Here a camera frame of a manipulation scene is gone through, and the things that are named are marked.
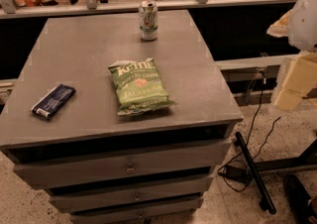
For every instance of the green and white 7up can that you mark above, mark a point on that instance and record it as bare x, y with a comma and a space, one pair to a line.
148, 18

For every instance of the black metal table leg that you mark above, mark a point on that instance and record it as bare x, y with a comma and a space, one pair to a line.
307, 158

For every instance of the green jalapeno kettle chips bag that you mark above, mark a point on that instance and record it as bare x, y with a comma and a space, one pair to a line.
139, 87

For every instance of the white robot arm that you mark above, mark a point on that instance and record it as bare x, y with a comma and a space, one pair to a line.
300, 26

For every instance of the grey drawer cabinet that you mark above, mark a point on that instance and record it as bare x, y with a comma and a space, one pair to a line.
99, 166

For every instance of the dark blue rxbar wrapper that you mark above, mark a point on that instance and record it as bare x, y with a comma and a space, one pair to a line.
53, 101

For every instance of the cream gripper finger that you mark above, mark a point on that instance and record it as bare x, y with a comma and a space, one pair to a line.
300, 79
280, 28

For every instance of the black shoe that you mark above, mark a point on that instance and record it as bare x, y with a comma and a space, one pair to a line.
302, 204

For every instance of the black power adapter with cable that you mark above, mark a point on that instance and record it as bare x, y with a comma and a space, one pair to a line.
235, 173

